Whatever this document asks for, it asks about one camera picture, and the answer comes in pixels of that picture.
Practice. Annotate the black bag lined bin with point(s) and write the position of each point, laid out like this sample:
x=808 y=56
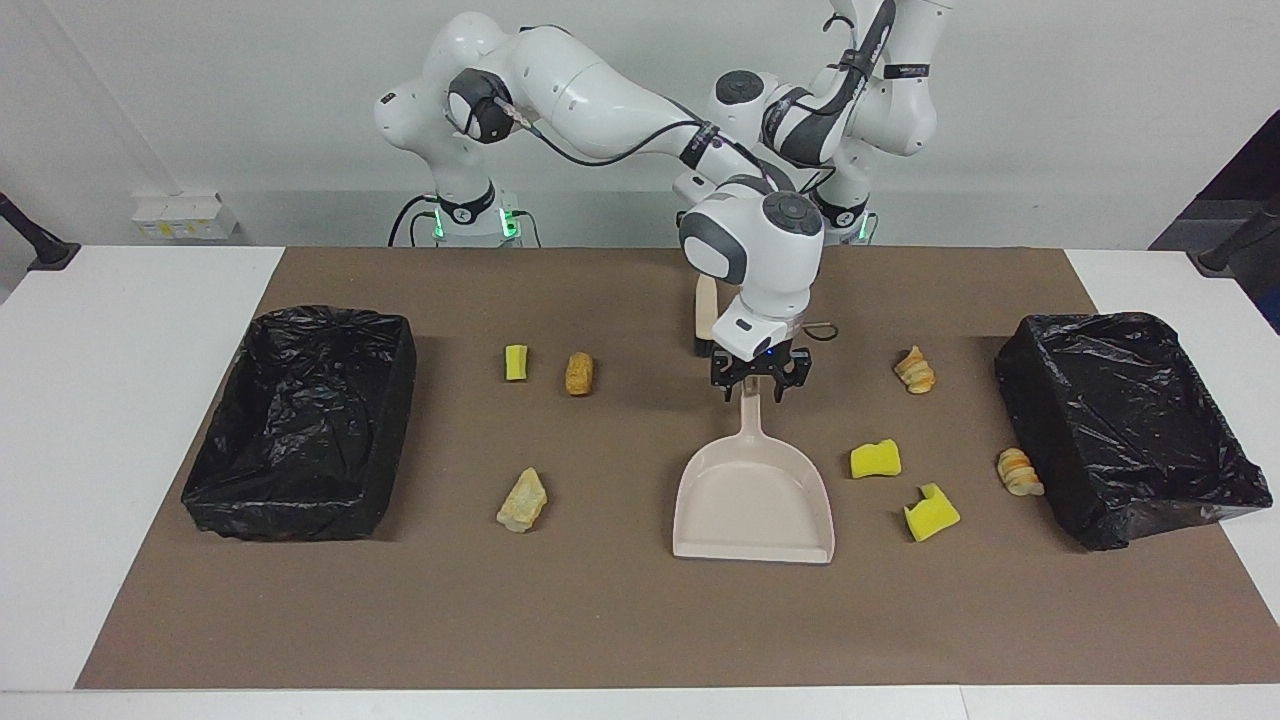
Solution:
x=1120 y=420
x=300 y=430

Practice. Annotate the dark background furniture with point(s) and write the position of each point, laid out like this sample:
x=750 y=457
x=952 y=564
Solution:
x=1250 y=170

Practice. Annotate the notched yellow sponge piece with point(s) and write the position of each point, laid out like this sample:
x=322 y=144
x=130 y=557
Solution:
x=930 y=512

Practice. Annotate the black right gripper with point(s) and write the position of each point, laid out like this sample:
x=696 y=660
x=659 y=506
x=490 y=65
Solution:
x=760 y=368

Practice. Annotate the striped croissant bread piece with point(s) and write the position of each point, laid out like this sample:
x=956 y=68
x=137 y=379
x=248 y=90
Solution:
x=915 y=370
x=1020 y=472

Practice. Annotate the brown table mat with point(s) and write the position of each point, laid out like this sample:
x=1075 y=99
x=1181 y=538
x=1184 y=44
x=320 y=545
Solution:
x=640 y=620

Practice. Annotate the large yellow green sponge piece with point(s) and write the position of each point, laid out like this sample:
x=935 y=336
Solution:
x=875 y=458

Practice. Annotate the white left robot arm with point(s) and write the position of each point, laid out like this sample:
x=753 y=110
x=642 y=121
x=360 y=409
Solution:
x=900 y=110

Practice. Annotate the beige hand brush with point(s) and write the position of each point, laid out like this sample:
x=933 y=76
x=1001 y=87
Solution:
x=706 y=305

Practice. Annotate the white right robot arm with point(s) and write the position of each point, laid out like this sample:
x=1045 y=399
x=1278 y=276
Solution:
x=600 y=100

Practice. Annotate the pale torn bread chunk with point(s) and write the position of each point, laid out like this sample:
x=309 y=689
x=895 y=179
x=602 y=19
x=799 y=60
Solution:
x=522 y=503

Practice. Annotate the black stand foot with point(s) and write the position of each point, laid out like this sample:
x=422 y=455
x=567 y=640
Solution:
x=1230 y=250
x=40 y=250

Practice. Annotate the beige plastic dustpan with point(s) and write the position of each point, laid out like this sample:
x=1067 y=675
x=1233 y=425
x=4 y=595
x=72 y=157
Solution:
x=750 y=500

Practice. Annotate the brown peanut shaped bread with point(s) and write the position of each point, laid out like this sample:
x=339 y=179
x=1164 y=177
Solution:
x=579 y=374

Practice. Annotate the white wall socket box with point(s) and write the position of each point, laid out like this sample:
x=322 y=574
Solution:
x=185 y=215

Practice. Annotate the small yellow green sponge piece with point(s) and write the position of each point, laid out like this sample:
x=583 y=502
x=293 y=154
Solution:
x=516 y=362

